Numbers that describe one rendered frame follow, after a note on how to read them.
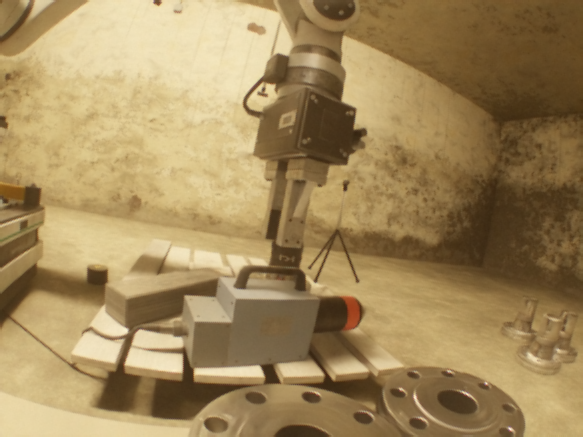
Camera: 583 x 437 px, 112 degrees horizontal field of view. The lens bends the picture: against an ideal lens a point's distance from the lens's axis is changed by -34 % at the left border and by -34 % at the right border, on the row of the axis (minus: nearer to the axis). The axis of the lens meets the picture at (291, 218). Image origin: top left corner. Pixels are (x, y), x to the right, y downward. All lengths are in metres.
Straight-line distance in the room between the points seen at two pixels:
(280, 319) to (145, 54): 3.52
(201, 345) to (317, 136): 0.47
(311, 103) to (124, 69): 3.36
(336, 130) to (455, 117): 4.86
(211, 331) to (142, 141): 3.06
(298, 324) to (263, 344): 0.09
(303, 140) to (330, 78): 0.17
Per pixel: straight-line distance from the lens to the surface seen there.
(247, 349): 0.66
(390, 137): 4.33
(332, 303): 0.77
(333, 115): 0.60
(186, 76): 3.66
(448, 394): 0.57
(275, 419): 0.39
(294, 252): 1.15
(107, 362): 0.65
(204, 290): 0.94
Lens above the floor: 0.51
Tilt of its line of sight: 3 degrees down
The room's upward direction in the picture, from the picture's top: 11 degrees clockwise
